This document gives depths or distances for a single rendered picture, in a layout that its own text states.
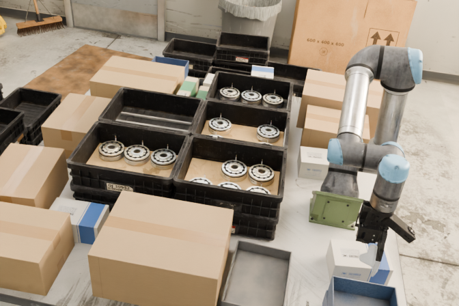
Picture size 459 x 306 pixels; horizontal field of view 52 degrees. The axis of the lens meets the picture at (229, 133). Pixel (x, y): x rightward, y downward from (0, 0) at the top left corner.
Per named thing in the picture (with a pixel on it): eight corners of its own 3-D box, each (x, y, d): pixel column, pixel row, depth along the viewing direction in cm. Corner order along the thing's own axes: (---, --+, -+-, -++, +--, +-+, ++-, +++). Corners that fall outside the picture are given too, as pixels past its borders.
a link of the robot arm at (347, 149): (348, 34, 161) (326, 149, 134) (381, 37, 158) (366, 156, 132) (345, 59, 170) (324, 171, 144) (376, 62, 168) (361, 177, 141)
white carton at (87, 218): (110, 222, 179) (108, 205, 174) (99, 245, 169) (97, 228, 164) (59, 214, 180) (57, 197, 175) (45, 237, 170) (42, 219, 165)
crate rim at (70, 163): (190, 138, 193) (190, 134, 191) (171, 185, 168) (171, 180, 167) (96, 124, 196) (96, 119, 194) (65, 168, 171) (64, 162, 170)
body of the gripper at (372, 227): (354, 227, 142) (363, 195, 137) (382, 232, 141) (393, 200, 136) (354, 243, 136) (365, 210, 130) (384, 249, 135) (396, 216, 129)
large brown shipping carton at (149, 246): (229, 248, 173) (233, 209, 161) (214, 320, 148) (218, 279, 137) (124, 229, 176) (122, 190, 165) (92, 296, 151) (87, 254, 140)
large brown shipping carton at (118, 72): (183, 99, 259) (184, 66, 248) (168, 128, 234) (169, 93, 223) (114, 87, 263) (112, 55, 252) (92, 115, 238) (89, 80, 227)
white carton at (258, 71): (250, 79, 265) (252, 65, 260) (271, 81, 265) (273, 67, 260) (248, 96, 249) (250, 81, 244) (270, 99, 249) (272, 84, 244)
